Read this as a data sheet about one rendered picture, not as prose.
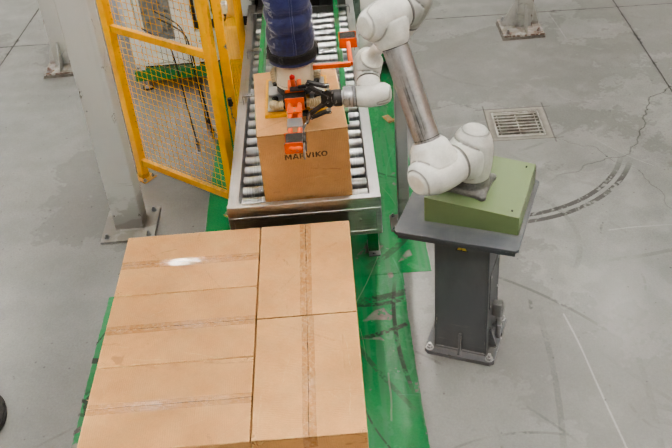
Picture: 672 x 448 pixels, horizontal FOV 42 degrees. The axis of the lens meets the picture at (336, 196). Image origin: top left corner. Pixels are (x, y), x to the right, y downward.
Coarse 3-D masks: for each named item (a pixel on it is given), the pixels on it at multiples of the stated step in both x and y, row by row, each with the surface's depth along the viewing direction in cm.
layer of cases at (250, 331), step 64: (128, 256) 383; (192, 256) 380; (256, 256) 377; (320, 256) 374; (128, 320) 350; (192, 320) 347; (256, 320) 347; (320, 320) 342; (128, 384) 321; (192, 384) 319; (256, 384) 317; (320, 384) 315
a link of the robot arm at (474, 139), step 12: (456, 132) 341; (468, 132) 336; (480, 132) 336; (456, 144) 337; (468, 144) 335; (480, 144) 335; (492, 144) 340; (468, 156) 335; (480, 156) 337; (492, 156) 343; (480, 168) 340; (468, 180) 345; (480, 180) 346
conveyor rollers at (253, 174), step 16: (320, 16) 579; (256, 32) 564; (320, 32) 557; (256, 48) 543; (320, 48) 536; (336, 48) 535; (256, 64) 528; (352, 80) 506; (352, 112) 470; (352, 128) 462; (256, 144) 455; (352, 144) 447; (256, 160) 440; (352, 160) 432; (256, 176) 426; (352, 176) 425; (256, 192) 418
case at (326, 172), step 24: (264, 96) 408; (264, 120) 390; (312, 120) 387; (336, 120) 386; (264, 144) 382; (312, 144) 384; (336, 144) 386; (264, 168) 389; (288, 168) 390; (312, 168) 392; (336, 168) 393; (264, 192) 397; (288, 192) 398; (312, 192) 399; (336, 192) 400
